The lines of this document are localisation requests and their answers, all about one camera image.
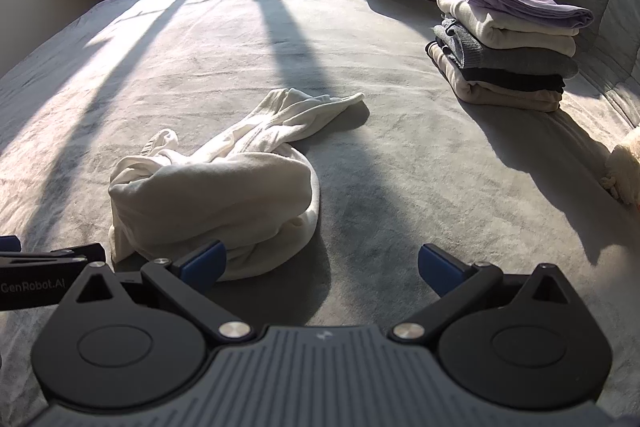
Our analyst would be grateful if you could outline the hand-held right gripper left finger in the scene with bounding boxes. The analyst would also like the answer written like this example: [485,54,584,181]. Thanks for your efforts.
[74,240,255,344]

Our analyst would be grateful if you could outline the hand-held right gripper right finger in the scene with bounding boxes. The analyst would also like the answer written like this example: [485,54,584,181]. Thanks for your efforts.
[390,243,574,344]

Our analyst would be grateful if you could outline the white garment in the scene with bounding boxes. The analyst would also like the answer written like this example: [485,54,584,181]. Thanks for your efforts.
[107,88,366,282]

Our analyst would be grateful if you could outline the grey bed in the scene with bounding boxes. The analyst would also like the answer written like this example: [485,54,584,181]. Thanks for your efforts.
[0,0,640,427]

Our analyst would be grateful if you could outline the folded beige garment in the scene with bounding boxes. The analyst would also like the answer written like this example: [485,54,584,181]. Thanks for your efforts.
[425,42,564,113]

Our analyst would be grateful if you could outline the folded black garment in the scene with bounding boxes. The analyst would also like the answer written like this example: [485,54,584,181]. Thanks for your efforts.
[450,57,566,94]

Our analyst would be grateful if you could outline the cream plush toy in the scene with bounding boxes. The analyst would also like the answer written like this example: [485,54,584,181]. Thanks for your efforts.
[599,138,640,208]

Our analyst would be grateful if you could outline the folded grey garment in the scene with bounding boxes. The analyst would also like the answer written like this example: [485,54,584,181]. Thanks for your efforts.
[433,19,580,80]

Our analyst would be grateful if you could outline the folded cream garment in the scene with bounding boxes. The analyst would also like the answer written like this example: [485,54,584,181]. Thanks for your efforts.
[436,0,579,57]

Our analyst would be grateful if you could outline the folded purple garment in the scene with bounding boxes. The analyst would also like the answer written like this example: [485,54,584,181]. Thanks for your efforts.
[452,0,595,30]

